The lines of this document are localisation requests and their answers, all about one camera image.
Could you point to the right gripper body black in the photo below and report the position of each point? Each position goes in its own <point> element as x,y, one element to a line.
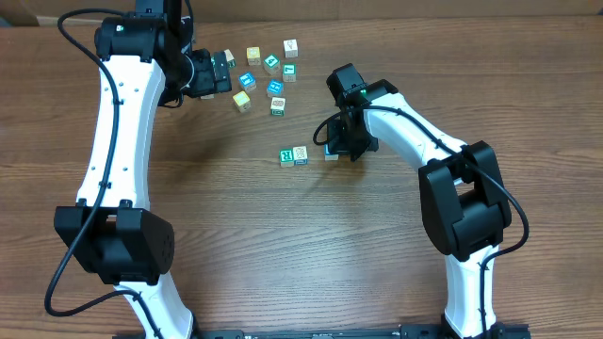
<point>347,140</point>

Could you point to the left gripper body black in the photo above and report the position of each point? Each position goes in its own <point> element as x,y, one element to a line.
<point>203,81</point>

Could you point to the blue letter P block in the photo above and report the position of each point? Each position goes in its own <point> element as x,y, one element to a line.
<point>328,155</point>

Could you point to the pretzel picture block blue side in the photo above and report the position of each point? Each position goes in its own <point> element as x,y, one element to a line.
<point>300,155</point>

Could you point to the green letter R block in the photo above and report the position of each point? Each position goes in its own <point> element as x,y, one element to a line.
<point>286,158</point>

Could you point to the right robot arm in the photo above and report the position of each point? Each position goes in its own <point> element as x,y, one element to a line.
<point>467,213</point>

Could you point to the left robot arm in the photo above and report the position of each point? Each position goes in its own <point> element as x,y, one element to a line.
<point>146,60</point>

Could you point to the white block green number side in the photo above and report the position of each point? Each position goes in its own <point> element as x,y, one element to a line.
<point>230,59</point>

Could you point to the blue letter T block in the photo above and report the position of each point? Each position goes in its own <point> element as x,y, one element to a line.
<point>247,82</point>

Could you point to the yellow block number 1 side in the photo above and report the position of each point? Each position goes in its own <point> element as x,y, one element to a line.
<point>242,101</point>

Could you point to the yellow block top row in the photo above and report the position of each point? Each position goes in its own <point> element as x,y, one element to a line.
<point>253,56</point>

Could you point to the green number 4 block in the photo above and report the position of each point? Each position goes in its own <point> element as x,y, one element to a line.
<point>272,64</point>

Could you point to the blue letter H block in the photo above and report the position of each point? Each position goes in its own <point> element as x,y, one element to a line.
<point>275,88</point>

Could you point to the pineapple picture block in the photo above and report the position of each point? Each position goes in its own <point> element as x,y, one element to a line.
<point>277,106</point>

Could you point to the green number 7 block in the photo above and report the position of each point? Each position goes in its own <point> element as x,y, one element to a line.
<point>289,73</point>

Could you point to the white block M side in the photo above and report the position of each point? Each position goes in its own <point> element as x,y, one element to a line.
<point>291,48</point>

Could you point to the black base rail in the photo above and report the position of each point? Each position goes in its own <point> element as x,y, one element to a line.
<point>311,334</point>

